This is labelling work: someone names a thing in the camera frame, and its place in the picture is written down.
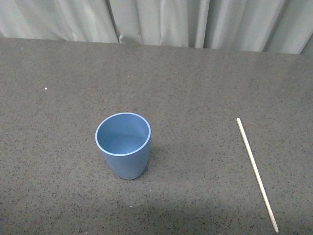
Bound blue plastic cup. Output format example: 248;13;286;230
95;113;151;180

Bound white chopstick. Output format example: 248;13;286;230
236;117;279;233

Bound grey-green curtain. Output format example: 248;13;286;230
0;0;313;55

